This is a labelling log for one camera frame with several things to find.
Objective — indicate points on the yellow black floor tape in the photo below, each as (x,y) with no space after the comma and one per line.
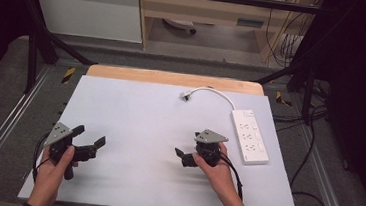
(68,75)
(283,99)

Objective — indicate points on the light wooden desk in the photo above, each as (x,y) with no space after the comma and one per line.
(209,10)

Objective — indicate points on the office chair base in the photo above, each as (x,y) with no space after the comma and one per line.
(182,24)

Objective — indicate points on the aluminium floor rail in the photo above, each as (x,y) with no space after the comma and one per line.
(5,124)
(324,182)

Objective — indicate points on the wooden table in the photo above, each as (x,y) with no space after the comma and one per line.
(173,78)

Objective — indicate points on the white plug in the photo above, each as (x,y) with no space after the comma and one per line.
(185,95)

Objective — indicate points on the white cabinet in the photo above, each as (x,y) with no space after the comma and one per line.
(88,11)

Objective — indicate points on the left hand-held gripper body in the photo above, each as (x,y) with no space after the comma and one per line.
(58,134)

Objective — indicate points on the person's right hand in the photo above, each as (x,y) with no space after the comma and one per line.
(218,176)

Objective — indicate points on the person's left hand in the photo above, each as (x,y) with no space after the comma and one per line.
(49,175)

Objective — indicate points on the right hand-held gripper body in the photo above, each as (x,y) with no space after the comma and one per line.
(209,137)

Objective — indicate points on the white table board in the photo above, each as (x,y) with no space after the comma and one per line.
(141,139)

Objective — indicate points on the white power strip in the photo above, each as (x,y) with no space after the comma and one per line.
(250,137)

